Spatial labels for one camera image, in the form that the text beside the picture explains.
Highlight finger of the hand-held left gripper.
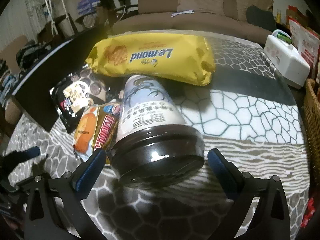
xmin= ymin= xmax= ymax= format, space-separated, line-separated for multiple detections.
xmin=4 ymin=146 xmax=42 ymax=165

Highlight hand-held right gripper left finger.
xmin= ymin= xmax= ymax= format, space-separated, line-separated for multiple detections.
xmin=25 ymin=148 xmax=108 ymax=240

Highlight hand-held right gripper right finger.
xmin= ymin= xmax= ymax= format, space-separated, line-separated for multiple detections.
xmin=207 ymin=148 xmax=292 ymax=240

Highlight orange bread packet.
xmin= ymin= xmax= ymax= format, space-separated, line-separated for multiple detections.
xmin=72 ymin=103 xmax=122 ymax=165

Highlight black cookie packet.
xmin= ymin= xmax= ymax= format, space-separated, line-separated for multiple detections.
xmin=51 ymin=67 xmax=123 ymax=134

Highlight white bottle with blue label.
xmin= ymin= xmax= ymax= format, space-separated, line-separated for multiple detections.
xmin=109 ymin=74 xmax=205 ymax=187

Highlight wicker basket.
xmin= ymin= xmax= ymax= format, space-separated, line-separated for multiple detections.
xmin=303 ymin=78 xmax=320 ymax=163

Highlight yellow biscuit packet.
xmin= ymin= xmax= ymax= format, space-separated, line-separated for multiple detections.
xmin=85 ymin=33 xmax=216 ymax=87

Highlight grey white printed blanket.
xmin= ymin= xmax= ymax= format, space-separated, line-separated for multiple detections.
xmin=5 ymin=31 xmax=310 ymax=240

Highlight blue white cloth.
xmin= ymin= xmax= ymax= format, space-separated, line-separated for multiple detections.
xmin=0 ymin=70 xmax=15 ymax=103

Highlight black table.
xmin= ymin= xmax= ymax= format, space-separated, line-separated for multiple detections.
xmin=12 ymin=27 xmax=113 ymax=133

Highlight dark striped cloth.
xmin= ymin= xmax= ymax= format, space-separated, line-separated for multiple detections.
xmin=16 ymin=41 xmax=44 ymax=68

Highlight red wrapper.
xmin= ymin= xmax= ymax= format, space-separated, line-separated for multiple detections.
xmin=301 ymin=197 xmax=318 ymax=228

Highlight white tissue box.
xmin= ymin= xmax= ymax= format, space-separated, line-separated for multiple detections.
xmin=264 ymin=29 xmax=311 ymax=89

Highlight white metal stand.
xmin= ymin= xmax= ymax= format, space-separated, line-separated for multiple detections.
xmin=41 ymin=0 xmax=73 ymax=35

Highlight green plant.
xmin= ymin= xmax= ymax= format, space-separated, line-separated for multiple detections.
xmin=25 ymin=0 xmax=55 ymax=15

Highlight pile of snack packets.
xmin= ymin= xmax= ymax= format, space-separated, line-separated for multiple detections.
xmin=286 ymin=5 xmax=320 ymax=78

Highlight dark green cushion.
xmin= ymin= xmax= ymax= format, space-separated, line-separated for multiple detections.
xmin=246 ymin=5 xmax=277 ymax=32

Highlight white papers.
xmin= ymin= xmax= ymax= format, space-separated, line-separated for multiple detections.
xmin=171 ymin=10 xmax=194 ymax=18

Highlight blue cardboard box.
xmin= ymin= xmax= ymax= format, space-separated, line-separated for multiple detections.
xmin=76 ymin=0 xmax=102 ymax=15

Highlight brown sofa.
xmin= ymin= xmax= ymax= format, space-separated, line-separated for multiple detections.
xmin=110 ymin=0 xmax=278 ymax=47

